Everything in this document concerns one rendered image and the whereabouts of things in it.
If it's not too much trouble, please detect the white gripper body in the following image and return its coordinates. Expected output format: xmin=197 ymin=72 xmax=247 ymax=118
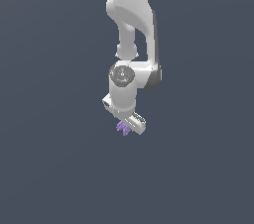
xmin=101 ymin=93 xmax=147 ymax=137

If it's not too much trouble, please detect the small purple object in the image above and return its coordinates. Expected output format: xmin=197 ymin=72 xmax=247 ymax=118
xmin=115 ymin=120 xmax=132 ymax=137

